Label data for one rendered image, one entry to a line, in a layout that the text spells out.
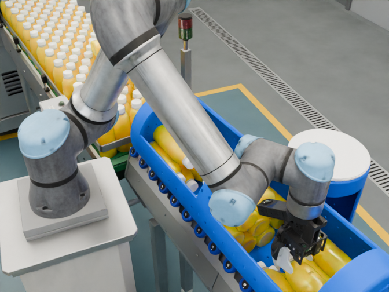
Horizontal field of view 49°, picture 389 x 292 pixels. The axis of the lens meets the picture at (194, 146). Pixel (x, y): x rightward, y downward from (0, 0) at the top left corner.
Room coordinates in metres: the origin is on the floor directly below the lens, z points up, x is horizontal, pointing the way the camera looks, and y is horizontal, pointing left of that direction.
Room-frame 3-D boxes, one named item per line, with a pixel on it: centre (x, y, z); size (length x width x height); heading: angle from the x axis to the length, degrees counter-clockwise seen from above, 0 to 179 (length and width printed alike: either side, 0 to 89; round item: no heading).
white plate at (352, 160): (1.15, -0.46, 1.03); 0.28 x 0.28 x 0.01
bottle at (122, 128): (1.34, 0.28, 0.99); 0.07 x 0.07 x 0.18
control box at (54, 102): (1.31, 0.49, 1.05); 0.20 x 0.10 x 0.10; 33
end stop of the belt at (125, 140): (1.36, 0.18, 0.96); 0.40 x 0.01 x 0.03; 123
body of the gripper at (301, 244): (0.62, -0.23, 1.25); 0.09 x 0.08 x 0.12; 33
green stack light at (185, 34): (1.81, 0.04, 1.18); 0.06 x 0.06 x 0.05
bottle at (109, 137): (1.31, 0.34, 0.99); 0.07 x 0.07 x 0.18
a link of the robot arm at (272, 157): (0.66, -0.13, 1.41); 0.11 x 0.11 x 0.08; 61
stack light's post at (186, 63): (1.81, 0.04, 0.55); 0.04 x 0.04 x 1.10; 33
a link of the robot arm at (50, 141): (0.80, 0.34, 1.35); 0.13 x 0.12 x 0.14; 151
